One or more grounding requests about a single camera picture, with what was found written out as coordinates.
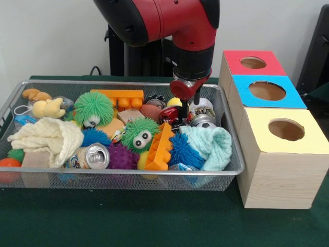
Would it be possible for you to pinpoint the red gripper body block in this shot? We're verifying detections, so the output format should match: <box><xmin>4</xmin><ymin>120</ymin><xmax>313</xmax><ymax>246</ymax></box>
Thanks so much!
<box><xmin>170</xmin><ymin>69</ymin><xmax>213</xmax><ymax>101</ymax></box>

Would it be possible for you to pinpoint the shallow mesh bin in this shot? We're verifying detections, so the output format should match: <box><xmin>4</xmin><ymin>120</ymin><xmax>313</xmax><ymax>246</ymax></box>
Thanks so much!
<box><xmin>0</xmin><ymin>79</ymin><xmax>245</xmax><ymax>192</ymax></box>

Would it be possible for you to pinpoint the wooden box with three holes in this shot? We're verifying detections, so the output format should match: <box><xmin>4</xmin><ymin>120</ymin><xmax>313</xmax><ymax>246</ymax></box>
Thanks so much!
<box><xmin>217</xmin><ymin>50</ymin><xmax>329</xmax><ymax>209</ymax></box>

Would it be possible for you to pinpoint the yellow ball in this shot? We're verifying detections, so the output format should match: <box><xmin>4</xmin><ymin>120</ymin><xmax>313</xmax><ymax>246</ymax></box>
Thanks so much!
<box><xmin>166</xmin><ymin>97</ymin><xmax>184</xmax><ymax>108</ymax></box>

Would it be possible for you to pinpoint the mint cloth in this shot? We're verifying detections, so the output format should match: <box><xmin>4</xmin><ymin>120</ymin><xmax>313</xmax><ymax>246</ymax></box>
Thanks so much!
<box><xmin>179</xmin><ymin>123</ymin><xmax>233</xmax><ymax>172</ymax></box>

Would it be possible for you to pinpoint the orange toy brick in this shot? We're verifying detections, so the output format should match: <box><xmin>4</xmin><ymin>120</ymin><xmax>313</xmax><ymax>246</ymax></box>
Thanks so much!
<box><xmin>143</xmin><ymin>121</ymin><xmax>176</xmax><ymax>171</ymax></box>

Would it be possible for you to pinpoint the green spiky ball with eyes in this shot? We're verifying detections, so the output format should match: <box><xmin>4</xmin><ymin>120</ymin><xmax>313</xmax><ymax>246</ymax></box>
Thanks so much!
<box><xmin>74</xmin><ymin>92</ymin><xmax>115</xmax><ymax>129</ymax></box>
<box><xmin>120</xmin><ymin>117</ymin><xmax>162</xmax><ymax>155</ymax></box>

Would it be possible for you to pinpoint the purple spiky ball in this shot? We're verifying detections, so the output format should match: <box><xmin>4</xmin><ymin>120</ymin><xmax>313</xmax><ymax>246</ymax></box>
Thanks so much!
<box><xmin>106</xmin><ymin>143</ymin><xmax>141</xmax><ymax>170</ymax></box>

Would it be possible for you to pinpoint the blue spiky ball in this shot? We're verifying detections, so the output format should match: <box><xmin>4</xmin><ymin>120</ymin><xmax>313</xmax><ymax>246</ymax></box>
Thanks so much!
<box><xmin>81</xmin><ymin>128</ymin><xmax>113</xmax><ymax>149</ymax></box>

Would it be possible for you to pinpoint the crushed drink can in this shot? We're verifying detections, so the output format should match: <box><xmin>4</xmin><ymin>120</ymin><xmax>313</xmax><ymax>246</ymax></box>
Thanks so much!
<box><xmin>63</xmin><ymin>142</ymin><xmax>111</xmax><ymax>170</ymax></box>

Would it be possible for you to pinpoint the dark green table cloth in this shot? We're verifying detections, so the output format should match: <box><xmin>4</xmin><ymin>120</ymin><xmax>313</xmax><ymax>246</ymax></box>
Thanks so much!
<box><xmin>0</xmin><ymin>75</ymin><xmax>329</xmax><ymax>247</ymax></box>
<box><xmin>302</xmin><ymin>81</ymin><xmax>329</xmax><ymax>100</ymax></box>

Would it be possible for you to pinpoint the black monitor on stand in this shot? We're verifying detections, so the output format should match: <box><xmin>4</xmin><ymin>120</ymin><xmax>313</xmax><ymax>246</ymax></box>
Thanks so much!
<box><xmin>295</xmin><ymin>4</ymin><xmax>329</xmax><ymax>90</ymax></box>

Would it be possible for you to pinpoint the cream cloth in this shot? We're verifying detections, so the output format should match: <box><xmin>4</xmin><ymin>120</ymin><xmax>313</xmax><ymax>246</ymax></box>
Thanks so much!
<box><xmin>7</xmin><ymin>116</ymin><xmax>85</xmax><ymax>169</ymax></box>

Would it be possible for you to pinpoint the orange-red ball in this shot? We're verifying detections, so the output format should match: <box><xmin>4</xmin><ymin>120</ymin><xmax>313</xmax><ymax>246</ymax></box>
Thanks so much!
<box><xmin>0</xmin><ymin>157</ymin><xmax>23</xmax><ymax>184</ymax></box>

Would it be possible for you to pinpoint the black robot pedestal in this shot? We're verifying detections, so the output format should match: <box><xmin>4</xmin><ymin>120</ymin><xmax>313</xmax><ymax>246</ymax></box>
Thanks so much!
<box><xmin>104</xmin><ymin>23</ymin><xmax>180</xmax><ymax>77</ymax></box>

